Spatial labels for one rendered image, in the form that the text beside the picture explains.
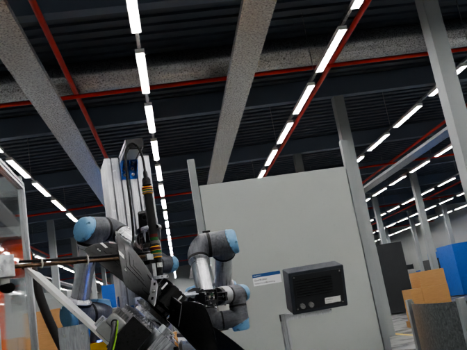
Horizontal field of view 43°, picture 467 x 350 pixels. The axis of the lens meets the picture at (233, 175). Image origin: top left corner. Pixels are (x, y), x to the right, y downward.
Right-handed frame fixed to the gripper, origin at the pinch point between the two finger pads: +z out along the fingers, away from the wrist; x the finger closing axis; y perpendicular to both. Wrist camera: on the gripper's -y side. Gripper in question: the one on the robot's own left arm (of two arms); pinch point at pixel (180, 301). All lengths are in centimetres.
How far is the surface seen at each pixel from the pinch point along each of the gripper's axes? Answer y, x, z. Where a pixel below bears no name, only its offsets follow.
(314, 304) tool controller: 19, 9, -61
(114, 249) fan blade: -9.5, -22.6, 23.1
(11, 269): 3, -18, 71
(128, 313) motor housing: 9.6, 0.7, 32.0
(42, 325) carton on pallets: -738, 60, -321
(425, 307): 4, 26, -193
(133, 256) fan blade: 19.1, -18.6, 34.9
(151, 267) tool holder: 3.5, -14.6, 15.6
